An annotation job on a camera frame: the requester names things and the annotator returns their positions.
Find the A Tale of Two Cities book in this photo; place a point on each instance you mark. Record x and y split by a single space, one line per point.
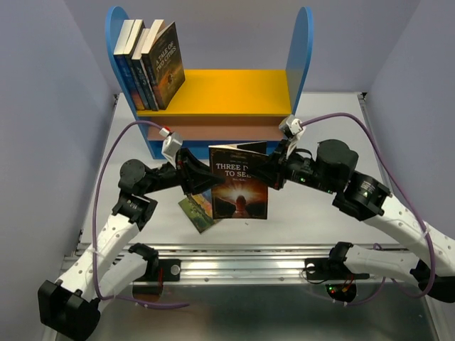
161 54

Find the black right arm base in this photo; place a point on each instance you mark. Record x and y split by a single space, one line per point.
338 280

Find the Jane Eyre book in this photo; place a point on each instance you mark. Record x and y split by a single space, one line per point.
126 64

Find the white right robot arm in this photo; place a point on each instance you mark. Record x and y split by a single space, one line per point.
429 261

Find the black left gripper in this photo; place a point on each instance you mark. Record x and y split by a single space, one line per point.
194 175

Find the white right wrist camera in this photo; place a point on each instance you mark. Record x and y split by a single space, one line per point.
293 130

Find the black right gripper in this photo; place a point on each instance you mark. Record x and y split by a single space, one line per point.
274 170

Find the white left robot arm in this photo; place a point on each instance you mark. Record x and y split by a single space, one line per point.
72 305

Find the Nineteen Eighty-Four book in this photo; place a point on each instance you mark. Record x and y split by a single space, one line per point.
137 24

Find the Animal Farm book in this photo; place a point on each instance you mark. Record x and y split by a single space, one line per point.
198 209

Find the blue and yellow bookshelf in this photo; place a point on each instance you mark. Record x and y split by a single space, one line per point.
223 106

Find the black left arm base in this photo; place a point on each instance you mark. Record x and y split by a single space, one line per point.
152 282

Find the Three Days to See book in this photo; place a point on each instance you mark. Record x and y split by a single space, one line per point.
240 196

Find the Little Women book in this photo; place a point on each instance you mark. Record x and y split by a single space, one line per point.
142 60

